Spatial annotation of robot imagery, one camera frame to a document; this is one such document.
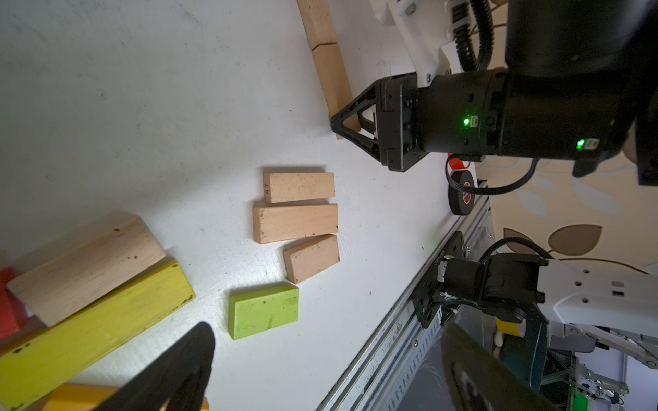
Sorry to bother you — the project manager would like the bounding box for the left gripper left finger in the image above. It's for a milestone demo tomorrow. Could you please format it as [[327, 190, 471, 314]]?
[[96, 322, 215, 410]]

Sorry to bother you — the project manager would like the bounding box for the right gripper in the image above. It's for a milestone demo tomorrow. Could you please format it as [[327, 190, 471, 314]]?
[[330, 68, 509, 172]]

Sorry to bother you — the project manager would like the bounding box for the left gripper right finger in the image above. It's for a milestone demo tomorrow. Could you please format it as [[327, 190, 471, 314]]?
[[440, 324, 556, 411]]

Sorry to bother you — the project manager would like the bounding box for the wood long block vertical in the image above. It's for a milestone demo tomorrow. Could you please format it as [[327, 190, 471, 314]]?
[[312, 44, 354, 118]]

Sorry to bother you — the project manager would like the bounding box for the wood long block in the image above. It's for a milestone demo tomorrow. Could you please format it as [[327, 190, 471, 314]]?
[[297, 0, 338, 51], [253, 204, 339, 244]]

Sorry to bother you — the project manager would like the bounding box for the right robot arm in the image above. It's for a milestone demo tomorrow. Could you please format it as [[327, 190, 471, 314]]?
[[331, 1, 657, 368]]

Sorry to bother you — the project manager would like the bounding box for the light green small block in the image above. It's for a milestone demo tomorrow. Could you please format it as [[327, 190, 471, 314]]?
[[228, 283, 300, 341]]

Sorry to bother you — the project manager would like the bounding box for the red tape roll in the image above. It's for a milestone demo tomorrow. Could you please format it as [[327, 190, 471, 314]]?
[[447, 154, 471, 174]]

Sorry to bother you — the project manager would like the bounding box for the amber yellow block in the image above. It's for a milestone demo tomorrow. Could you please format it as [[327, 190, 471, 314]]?
[[40, 384, 210, 410]]

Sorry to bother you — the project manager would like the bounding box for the wood small block upper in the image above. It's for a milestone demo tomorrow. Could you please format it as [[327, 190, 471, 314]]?
[[263, 172, 336, 204]]

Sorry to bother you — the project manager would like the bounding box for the black tape roll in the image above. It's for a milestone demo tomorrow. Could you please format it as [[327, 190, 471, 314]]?
[[448, 170, 476, 216]]

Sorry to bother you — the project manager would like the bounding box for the yellow-green long block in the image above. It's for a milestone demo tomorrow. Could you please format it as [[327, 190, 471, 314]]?
[[1, 260, 195, 410]]

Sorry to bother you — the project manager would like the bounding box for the wood block beside red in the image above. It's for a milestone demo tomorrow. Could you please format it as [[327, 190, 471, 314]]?
[[8, 211, 166, 326]]

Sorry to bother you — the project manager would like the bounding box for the wood small block lowest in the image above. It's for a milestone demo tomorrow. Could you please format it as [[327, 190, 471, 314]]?
[[284, 235, 340, 284]]

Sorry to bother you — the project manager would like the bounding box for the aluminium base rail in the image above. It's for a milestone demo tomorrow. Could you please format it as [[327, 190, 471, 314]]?
[[317, 197, 495, 410]]

